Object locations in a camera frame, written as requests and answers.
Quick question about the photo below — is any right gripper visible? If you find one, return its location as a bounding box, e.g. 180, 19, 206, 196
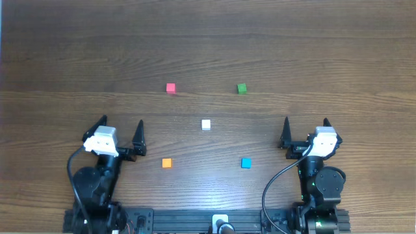
278, 116, 343, 160

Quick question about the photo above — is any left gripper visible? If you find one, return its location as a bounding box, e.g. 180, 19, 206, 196
82, 114, 148, 163

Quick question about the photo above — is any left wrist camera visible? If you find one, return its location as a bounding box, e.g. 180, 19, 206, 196
83, 125, 120, 158

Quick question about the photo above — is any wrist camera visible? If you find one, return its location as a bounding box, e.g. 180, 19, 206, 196
307, 126, 339, 157
83, 125, 120, 158

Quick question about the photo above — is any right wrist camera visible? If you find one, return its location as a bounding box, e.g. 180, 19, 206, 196
307, 126, 339, 157

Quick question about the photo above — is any mounting rail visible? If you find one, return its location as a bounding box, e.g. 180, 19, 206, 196
63, 207, 352, 234

